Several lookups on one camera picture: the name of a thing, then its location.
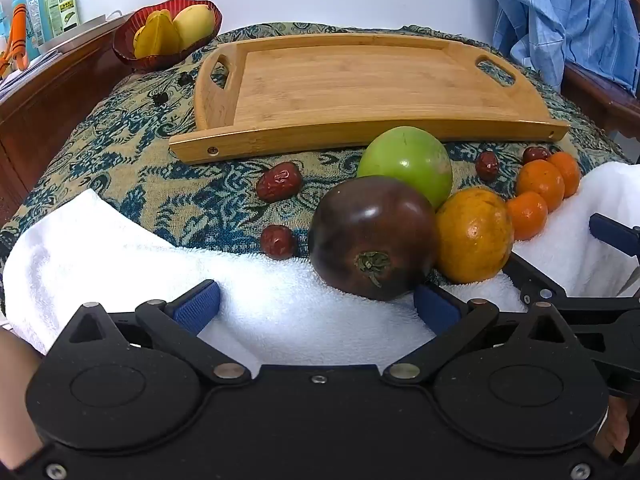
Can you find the pale green bottle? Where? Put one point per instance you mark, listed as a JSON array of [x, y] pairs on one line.
[[51, 12]]

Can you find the dark wooden chair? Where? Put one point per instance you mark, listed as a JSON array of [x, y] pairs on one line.
[[600, 95]]

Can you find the patterned blue beige blanket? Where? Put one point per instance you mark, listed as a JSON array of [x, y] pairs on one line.
[[150, 160]]

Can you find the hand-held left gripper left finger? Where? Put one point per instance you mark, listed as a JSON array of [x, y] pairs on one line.
[[197, 307]]

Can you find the lime green bottle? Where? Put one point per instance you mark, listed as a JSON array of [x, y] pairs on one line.
[[66, 2]]

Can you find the red jujube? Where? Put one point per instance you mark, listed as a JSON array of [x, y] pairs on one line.
[[536, 154], [277, 241], [486, 165], [279, 181]]

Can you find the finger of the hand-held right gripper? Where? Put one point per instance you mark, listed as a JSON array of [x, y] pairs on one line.
[[575, 300], [612, 235]]

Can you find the stack of papers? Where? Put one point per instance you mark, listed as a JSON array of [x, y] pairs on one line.
[[25, 72]]

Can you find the yellow mango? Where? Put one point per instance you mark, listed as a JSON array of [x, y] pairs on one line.
[[195, 25]]

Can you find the yellow starfruit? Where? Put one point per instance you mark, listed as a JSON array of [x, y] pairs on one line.
[[157, 35]]

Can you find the orange striped tool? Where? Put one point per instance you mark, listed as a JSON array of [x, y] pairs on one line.
[[19, 35]]

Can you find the person's right hand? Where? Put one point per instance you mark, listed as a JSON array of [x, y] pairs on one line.
[[619, 427]]

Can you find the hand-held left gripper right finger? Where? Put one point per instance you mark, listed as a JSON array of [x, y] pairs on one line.
[[436, 309]]

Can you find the small mandarin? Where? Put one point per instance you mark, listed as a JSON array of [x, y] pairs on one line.
[[540, 182], [527, 215], [568, 170]]

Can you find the brown wooden cabinet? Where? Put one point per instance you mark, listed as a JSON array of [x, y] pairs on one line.
[[50, 110]]

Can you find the dark purple round fruit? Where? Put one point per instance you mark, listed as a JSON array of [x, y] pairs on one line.
[[370, 225]]

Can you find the large yellow-orange orange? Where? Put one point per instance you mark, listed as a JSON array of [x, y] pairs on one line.
[[472, 235]]

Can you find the white tray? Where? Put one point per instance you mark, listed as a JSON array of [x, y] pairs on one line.
[[80, 30]]

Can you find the green apple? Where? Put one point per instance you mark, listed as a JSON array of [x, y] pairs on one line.
[[405, 160]]

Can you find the person's leg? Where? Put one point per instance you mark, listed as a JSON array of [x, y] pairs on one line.
[[15, 385]]

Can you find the white towel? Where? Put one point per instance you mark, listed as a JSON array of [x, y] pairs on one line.
[[100, 260]]

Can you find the red fruit bowl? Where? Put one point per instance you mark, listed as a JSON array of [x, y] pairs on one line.
[[150, 63]]

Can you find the wooden serving tray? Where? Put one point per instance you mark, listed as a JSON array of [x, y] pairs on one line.
[[350, 85]]

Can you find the blue striped cloth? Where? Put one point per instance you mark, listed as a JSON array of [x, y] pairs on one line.
[[550, 10]]

